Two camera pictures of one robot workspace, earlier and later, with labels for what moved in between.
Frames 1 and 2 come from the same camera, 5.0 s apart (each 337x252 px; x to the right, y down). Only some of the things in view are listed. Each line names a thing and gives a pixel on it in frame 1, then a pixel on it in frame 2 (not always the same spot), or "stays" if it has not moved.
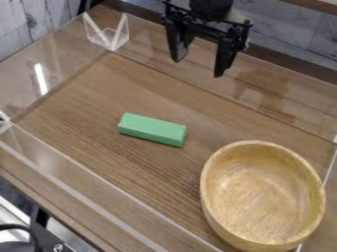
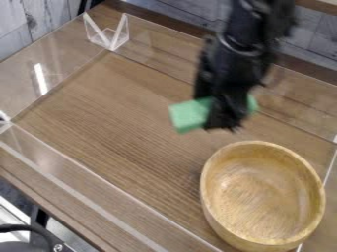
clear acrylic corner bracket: [109, 38] stays
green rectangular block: [153, 129] → [190, 115]
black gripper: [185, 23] → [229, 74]
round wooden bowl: [262, 197] stays
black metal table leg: [48, 242] stays
